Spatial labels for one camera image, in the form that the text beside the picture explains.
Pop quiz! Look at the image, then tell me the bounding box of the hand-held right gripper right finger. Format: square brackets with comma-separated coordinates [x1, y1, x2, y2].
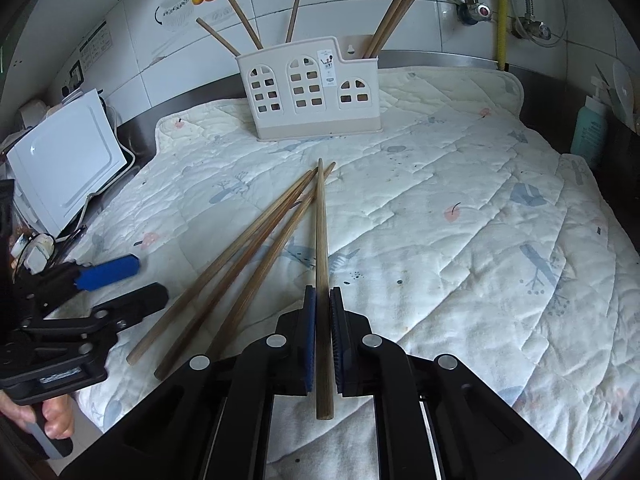
[329, 286, 583, 480]

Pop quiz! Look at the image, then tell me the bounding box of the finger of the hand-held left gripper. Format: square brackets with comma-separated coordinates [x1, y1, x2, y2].
[20, 282, 169, 342]
[20, 254, 141, 307]

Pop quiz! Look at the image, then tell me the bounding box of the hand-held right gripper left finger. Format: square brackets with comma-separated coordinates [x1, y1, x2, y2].
[60, 285, 317, 480]

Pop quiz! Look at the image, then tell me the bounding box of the brown wooden chopstick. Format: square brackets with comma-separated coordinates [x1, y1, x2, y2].
[366, 0, 419, 59]
[361, 0, 413, 59]
[224, 0, 264, 52]
[205, 197, 316, 358]
[314, 158, 335, 421]
[371, 0, 423, 59]
[153, 161, 337, 381]
[195, 17, 242, 57]
[285, 0, 301, 45]
[126, 169, 318, 366]

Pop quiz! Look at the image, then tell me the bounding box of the cream plastic utensil holder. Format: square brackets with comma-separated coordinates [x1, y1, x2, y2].
[236, 35, 385, 142]

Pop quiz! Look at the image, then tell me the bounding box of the person's left hand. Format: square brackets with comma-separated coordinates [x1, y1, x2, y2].
[0, 392, 76, 440]

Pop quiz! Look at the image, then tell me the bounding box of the white power adapter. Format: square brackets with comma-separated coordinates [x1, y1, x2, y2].
[12, 232, 57, 274]

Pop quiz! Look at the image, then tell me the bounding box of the white microwave oven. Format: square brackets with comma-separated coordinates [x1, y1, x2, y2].
[5, 88, 137, 238]

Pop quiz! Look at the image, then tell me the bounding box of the white printed quilted mat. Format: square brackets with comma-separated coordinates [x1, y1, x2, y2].
[75, 65, 640, 480]

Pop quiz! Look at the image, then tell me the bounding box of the teal plastic bottle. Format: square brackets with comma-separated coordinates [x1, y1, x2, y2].
[570, 77, 612, 171]

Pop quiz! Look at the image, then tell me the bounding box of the metal valve with red knob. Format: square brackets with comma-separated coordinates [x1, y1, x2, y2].
[447, 0, 494, 29]

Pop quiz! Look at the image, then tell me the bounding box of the yellow gas pipe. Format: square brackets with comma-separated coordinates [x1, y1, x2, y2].
[492, 0, 512, 73]

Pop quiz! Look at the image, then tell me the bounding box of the metal water valve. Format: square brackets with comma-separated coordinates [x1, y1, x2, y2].
[510, 14, 568, 47]

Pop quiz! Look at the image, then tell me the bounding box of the white wall label sticker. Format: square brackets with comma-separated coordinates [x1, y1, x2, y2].
[78, 20, 114, 64]

